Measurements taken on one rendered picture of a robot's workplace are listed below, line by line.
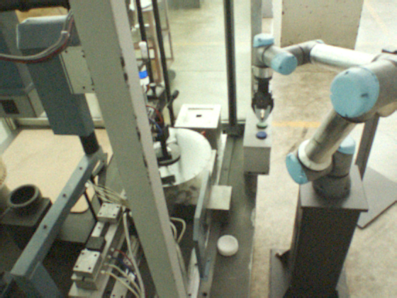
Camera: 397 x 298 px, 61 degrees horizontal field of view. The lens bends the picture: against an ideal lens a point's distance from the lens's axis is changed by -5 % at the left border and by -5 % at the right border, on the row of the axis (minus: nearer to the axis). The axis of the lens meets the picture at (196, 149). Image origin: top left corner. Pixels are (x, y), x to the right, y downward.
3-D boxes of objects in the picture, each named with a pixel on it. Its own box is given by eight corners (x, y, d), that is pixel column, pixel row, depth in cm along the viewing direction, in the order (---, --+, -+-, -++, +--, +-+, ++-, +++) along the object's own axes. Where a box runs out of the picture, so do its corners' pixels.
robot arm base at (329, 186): (347, 172, 140) (351, 153, 134) (353, 199, 129) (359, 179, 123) (310, 170, 143) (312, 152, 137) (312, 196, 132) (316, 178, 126)
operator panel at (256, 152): (247, 134, 167) (247, 107, 157) (270, 135, 165) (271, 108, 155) (243, 174, 145) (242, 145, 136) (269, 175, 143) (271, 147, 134)
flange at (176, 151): (183, 160, 124) (183, 155, 123) (152, 167, 123) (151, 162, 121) (177, 142, 133) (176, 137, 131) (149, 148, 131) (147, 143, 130)
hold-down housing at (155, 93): (159, 133, 117) (149, 79, 105) (172, 135, 115) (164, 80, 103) (152, 143, 113) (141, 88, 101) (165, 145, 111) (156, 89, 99)
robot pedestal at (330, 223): (342, 255, 194) (371, 154, 148) (351, 323, 163) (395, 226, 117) (271, 250, 201) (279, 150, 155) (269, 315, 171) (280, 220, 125)
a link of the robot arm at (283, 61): (308, 50, 114) (288, 40, 122) (279, 57, 111) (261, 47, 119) (305, 72, 119) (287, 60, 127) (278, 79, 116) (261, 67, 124)
